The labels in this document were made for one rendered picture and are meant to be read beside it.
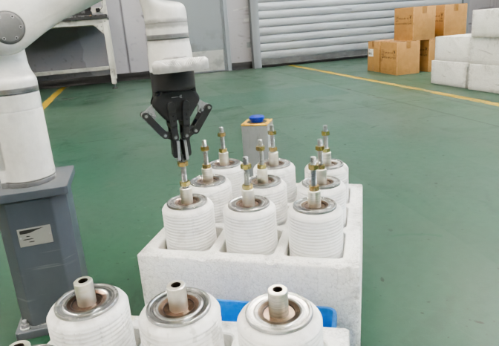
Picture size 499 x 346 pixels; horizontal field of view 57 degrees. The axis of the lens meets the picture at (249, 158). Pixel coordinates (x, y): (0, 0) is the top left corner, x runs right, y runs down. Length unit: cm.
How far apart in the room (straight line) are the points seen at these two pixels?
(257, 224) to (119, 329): 31
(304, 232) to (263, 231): 7
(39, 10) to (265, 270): 60
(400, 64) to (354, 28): 209
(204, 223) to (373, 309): 38
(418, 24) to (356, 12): 204
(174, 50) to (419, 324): 67
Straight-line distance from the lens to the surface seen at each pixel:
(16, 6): 91
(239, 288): 82
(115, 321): 59
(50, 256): 98
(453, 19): 488
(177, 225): 84
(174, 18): 78
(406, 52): 458
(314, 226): 77
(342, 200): 90
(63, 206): 95
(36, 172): 94
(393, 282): 108
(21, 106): 92
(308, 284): 79
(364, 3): 662
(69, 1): 94
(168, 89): 78
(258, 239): 81
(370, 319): 96
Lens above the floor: 56
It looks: 16 degrees down
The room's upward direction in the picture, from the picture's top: 4 degrees counter-clockwise
